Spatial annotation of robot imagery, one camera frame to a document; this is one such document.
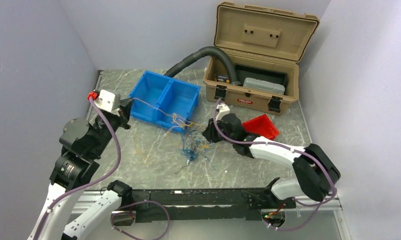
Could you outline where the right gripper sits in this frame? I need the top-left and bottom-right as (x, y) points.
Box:
(202, 116), (236, 145)

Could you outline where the black cable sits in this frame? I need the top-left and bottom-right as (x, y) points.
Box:
(173, 130), (211, 175)

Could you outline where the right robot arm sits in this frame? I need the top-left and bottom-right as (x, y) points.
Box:
(202, 113), (341, 208)

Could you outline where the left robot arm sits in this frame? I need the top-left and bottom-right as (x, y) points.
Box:
(28, 98), (134, 240)

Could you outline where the red storage bin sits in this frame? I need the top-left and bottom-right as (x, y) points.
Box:
(242, 114), (280, 140)

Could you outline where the blue double storage bin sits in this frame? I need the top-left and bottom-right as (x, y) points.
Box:
(129, 71), (201, 133)

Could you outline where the yellow black device in case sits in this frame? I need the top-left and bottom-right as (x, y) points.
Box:
(215, 75), (230, 84)

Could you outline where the grey plastic organiser box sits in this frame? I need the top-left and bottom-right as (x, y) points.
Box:
(243, 77), (286, 95)

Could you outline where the black tray in case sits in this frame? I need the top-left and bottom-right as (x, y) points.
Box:
(234, 64), (288, 87)

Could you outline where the tan tool case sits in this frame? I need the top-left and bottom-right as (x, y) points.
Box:
(203, 1), (320, 115)

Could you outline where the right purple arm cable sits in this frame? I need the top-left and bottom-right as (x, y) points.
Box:
(212, 97), (338, 232)

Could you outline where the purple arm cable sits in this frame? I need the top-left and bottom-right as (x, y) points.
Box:
(31, 97), (171, 240)
(212, 97), (338, 232)

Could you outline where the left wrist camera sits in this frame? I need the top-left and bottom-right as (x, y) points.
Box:
(87, 89), (121, 116)

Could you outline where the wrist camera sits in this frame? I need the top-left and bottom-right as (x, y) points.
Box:
(215, 103), (230, 121)
(87, 89), (121, 116)

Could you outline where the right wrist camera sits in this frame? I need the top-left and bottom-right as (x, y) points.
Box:
(215, 103), (230, 121)

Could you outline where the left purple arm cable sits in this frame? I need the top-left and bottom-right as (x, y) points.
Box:
(31, 97), (171, 240)

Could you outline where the grey corrugated hose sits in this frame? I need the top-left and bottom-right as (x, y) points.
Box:
(163, 45), (240, 86)

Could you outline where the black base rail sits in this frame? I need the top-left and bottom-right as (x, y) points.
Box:
(119, 187), (296, 223)

